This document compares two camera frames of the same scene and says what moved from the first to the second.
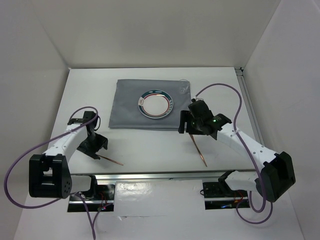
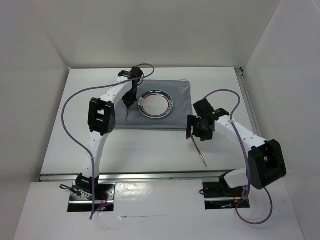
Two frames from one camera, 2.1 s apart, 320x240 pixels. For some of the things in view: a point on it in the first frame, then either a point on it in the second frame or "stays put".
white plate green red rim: x=155 y=104 stays put
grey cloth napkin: x=148 y=104 stays put
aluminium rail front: x=148 y=176 stays put
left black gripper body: x=92 y=144 to x=130 y=96
